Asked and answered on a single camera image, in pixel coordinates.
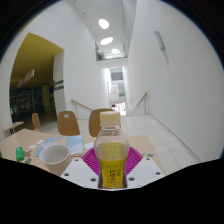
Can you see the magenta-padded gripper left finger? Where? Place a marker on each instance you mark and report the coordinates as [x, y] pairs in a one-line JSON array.
[[80, 171]]

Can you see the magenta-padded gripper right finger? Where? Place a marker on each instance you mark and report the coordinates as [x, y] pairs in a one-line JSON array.
[[146, 170]]

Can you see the clear bottle with yellow drink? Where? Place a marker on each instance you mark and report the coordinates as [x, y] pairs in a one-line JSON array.
[[111, 160]]

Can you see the small white paper scrap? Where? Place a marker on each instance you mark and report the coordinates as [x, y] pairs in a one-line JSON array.
[[89, 145]]

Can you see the white ceramic mug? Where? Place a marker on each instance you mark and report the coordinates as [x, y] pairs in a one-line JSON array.
[[55, 159]]

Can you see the light blue printed booklet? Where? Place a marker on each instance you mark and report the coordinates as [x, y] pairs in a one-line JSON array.
[[74, 144]]

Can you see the wooden chairs group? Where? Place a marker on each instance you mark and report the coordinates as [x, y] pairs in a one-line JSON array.
[[67, 123]]

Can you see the small green box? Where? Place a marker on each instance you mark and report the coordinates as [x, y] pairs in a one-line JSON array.
[[19, 153]]

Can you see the wooden stair handrail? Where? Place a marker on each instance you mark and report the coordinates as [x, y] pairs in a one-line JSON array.
[[81, 105], [141, 100]]

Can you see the hanging white sign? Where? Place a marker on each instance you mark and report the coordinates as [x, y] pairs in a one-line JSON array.
[[26, 77]]

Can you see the green potted plant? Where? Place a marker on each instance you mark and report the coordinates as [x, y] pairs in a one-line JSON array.
[[100, 55]]

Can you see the round ceiling lights group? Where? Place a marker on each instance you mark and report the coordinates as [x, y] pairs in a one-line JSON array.
[[103, 24]]

